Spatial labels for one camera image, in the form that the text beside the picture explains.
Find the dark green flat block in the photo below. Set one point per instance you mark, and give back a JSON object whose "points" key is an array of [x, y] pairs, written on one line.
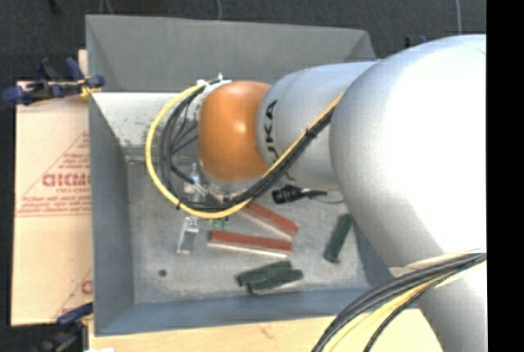
{"points": [[339, 238], [276, 282], [264, 272]]}

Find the red-brown flat block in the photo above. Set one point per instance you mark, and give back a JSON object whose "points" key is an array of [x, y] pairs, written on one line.
{"points": [[249, 240], [273, 219]]}

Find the black cylinder on white bracket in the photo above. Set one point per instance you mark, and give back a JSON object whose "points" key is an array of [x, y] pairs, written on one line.
{"points": [[288, 194]]}

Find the brown cardboard board, red print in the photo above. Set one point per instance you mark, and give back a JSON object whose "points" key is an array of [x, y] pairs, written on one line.
{"points": [[49, 219]]}

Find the grey metal bin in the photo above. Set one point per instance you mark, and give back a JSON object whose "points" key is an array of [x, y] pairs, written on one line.
{"points": [[172, 260]]}

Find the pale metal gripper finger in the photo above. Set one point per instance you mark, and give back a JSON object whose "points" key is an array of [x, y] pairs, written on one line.
{"points": [[194, 177], [186, 236]]}

